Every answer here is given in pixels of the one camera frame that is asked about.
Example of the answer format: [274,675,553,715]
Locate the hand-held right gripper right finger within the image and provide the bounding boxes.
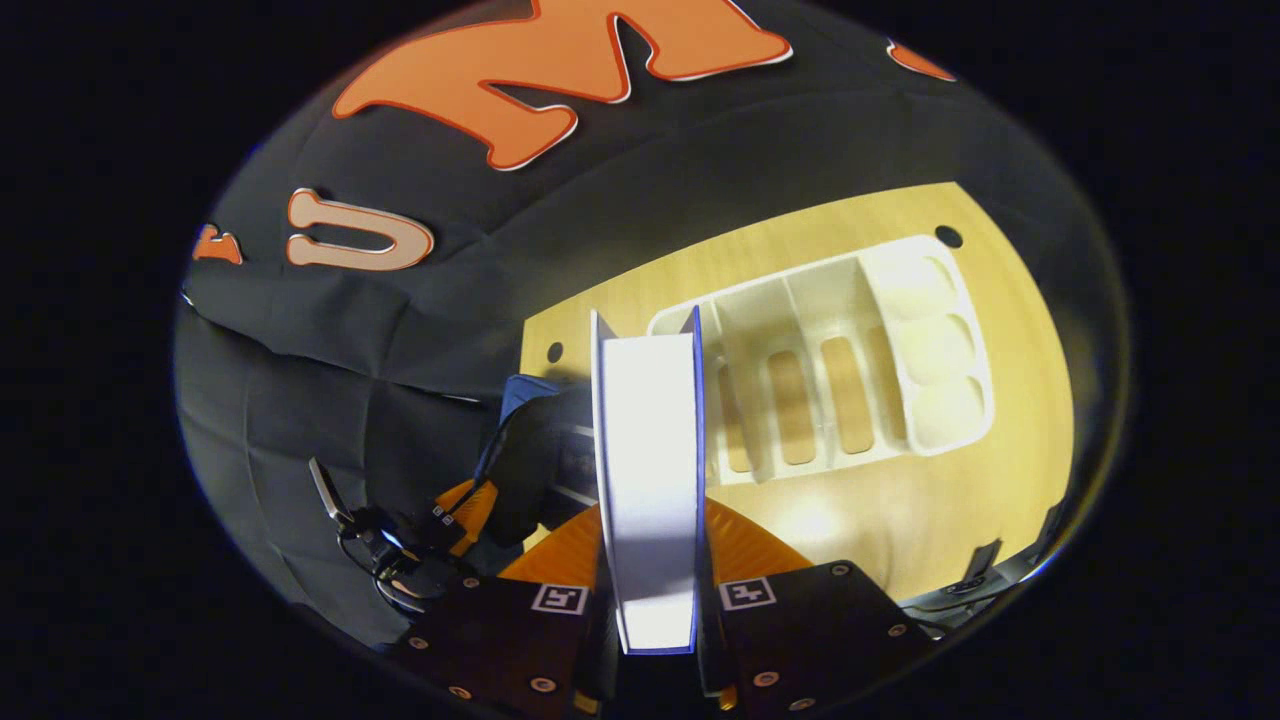
[695,497,936,713]

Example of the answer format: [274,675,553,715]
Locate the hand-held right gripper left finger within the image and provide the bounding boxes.
[395,500,613,719]

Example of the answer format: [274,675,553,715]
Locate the grey portrait cover book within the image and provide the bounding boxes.
[545,415,601,506]

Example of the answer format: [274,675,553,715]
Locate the blue schoolbag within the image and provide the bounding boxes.
[480,375,601,551]

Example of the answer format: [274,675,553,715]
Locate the dark blue cover book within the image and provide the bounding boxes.
[590,307,709,656]

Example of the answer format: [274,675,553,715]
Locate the white plastic bookshelf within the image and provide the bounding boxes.
[648,235,996,488]

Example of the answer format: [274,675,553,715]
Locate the black backdrop cloth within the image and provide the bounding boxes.
[175,0,1101,651]

